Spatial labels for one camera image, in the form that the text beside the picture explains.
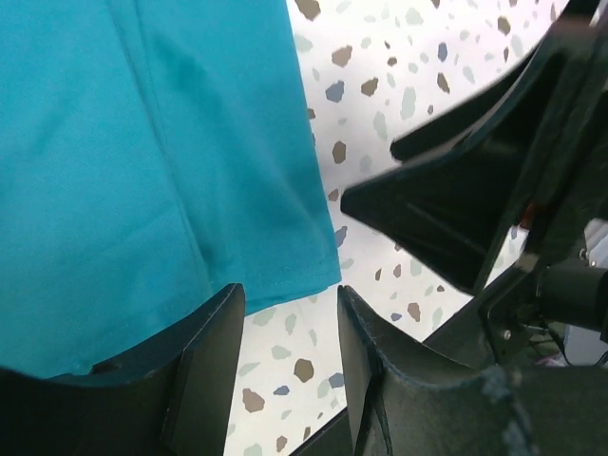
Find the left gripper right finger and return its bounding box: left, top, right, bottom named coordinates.
left=337, top=287, right=607, bottom=455

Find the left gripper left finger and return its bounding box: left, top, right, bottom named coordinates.
left=1, top=284, right=245, bottom=455

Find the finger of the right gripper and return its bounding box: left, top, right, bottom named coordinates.
left=340, top=140, right=524, bottom=293
left=390, top=45, right=565, bottom=162

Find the teal t shirt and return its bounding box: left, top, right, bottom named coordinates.
left=1, top=1, right=341, bottom=378

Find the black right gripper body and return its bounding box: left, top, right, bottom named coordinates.
left=426, top=1, right=607, bottom=370

